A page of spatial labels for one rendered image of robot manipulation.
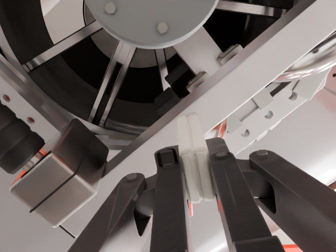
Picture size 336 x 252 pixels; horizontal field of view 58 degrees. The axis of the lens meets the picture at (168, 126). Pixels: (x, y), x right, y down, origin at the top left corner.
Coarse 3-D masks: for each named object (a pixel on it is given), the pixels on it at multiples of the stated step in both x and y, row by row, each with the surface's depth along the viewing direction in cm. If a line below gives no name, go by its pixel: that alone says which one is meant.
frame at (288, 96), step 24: (0, 72) 42; (0, 96) 43; (24, 96) 43; (288, 96) 50; (24, 120) 44; (48, 120) 44; (240, 120) 47; (264, 120) 46; (120, 144) 50; (240, 144) 48
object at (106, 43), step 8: (88, 8) 88; (88, 16) 89; (104, 32) 91; (96, 40) 92; (104, 40) 92; (112, 40) 92; (104, 48) 92; (112, 48) 93; (168, 48) 94; (136, 56) 94; (144, 56) 94; (152, 56) 94; (168, 56) 95; (136, 64) 95; (144, 64) 95; (152, 64) 95
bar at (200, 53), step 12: (192, 36) 42; (204, 36) 42; (180, 48) 43; (192, 48) 43; (204, 48) 43; (216, 48) 43; (192, 60) 43; (204, 60) 43; (216, 60) 43; (240, 108) 46; (252, 108) 46
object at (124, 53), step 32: (0, 0) 48; (32, 0) 62; (224, 0) 50; (256, 0) 66; (288, 0) 51; (0, 32) 48; (32, 32) 60; (96, 32) 52; (256, 32) 64; (32, 64) 51; (64, 64) 70; (128, 64) 53; (160, 64) 53; (64, 96) 57; (96, 96) 54; (96, 128) 54; (128, 128) 57
